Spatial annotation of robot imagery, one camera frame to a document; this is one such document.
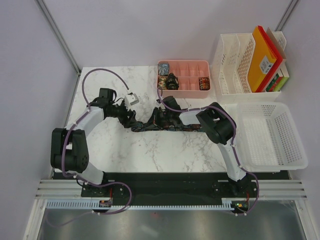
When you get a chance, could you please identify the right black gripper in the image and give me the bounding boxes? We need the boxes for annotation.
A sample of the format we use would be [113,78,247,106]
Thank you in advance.
[144,107,173,130]

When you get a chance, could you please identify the dark floral patterned tie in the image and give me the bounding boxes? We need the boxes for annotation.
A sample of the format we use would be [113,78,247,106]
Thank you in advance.
[131,122,204,133]

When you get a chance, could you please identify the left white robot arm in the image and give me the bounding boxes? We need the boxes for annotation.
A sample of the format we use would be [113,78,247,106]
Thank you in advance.
[50,88,139,197]

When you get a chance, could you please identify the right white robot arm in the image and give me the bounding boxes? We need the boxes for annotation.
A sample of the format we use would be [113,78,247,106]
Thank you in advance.
[143,96,250,197]

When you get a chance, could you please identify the beige floral rolled tie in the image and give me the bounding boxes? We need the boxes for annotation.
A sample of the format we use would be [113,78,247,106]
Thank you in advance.
[157,76,168,90]

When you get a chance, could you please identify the black rolled tie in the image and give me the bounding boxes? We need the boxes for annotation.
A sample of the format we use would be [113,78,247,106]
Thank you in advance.
[166,73,179,90]

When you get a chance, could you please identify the grey rolled tie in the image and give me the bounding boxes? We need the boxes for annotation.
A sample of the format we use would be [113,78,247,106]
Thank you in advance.
[157,62,170,76]

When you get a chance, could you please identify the pink compartment organizer box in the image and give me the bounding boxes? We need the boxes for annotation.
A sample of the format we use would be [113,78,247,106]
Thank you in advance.
[155,60,213,99]

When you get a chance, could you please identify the red rolled tie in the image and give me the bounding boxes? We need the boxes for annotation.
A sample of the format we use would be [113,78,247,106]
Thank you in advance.
[198,77,210,91]

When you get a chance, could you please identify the white file organizer rack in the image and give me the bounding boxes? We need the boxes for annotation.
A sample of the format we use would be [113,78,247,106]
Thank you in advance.
[211,32,287,104]

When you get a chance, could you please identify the white perforated plastic basket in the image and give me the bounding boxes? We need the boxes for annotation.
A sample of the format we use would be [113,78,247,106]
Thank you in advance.
[235,102,308,172]

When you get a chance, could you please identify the red folder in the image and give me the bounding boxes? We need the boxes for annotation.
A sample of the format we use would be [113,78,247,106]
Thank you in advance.
[255,26,286,93]

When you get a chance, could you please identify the orange folder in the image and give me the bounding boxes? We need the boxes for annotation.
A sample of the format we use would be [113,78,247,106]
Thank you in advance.
[247,25,277,93]

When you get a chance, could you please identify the green book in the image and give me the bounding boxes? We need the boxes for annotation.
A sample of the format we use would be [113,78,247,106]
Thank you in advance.
[265,74,289,92]

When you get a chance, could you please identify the brown cardboard folder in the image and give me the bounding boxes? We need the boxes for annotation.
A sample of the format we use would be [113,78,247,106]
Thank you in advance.
[266,27,287,62]

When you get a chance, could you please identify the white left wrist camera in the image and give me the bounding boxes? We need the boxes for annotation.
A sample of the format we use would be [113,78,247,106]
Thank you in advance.
[124,92,139,110]

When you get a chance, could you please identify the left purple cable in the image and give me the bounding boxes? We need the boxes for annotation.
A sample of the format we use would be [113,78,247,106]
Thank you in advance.
[46,67,133,229]

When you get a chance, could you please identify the purple cable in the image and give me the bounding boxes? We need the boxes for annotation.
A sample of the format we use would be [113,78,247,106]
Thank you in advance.
[46,67,133,229]
[156,87,261,217]

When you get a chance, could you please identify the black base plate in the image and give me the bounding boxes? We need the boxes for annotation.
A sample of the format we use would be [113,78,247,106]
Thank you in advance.
[51,170,292,213]

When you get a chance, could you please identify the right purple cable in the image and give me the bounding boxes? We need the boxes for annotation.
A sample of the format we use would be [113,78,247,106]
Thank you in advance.
[156,87,261,217]

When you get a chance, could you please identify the white slotted cable duct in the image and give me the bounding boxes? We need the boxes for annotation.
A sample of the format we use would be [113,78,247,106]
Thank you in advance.
[46,199,236,211]

